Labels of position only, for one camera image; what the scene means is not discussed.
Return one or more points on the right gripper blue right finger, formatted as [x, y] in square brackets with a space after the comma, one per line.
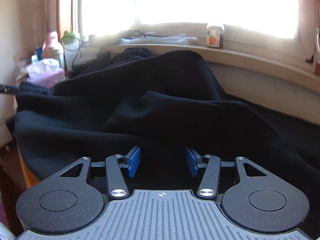
[208, 168]

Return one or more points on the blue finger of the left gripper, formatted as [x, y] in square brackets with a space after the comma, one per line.
[7, 89]

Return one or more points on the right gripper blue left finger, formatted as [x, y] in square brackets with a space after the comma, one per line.
[116, 167]

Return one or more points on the black Nike sweatpants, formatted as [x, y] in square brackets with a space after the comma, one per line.
[162, 104]

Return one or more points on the pink tissue pack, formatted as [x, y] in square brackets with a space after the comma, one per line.
[46, 73]

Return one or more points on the blue cap bottle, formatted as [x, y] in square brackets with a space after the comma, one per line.
[39, 52]

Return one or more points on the pink thermos jug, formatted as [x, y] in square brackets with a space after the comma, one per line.
[51, 43]

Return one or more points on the green lid plastic container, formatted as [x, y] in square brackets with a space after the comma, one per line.
[71, 44]

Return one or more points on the clear plastic bag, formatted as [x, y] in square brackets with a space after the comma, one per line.
[142, 38]

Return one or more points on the small orange picture carton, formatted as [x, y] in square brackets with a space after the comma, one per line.
[215, 36]

